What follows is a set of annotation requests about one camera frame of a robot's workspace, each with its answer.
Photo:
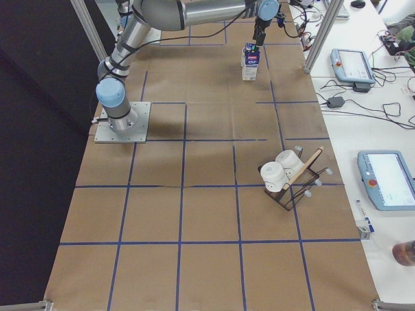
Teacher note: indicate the white cup on rack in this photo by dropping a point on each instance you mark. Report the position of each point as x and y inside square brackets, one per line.
[290, 162]
[274, 176]

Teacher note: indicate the black power adapter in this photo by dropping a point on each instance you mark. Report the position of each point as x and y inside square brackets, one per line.
[335, 102]

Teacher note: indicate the blue white milk carton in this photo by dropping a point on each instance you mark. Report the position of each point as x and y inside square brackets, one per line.
[250, 60]

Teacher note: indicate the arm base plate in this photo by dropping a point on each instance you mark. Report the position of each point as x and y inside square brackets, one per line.
[132, 128]

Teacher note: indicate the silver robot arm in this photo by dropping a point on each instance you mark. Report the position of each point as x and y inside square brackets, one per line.
[167, 16]

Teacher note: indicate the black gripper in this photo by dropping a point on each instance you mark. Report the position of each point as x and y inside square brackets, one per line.
[259, 32]

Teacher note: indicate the teach pendant tablet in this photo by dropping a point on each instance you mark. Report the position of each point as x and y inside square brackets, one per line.
[387, 179]
[351, 66]

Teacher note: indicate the black wire cup rack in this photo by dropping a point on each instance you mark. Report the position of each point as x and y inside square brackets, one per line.
[299, 186]

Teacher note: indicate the aluminium frame post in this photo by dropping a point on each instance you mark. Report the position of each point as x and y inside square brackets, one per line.
[323, 31]

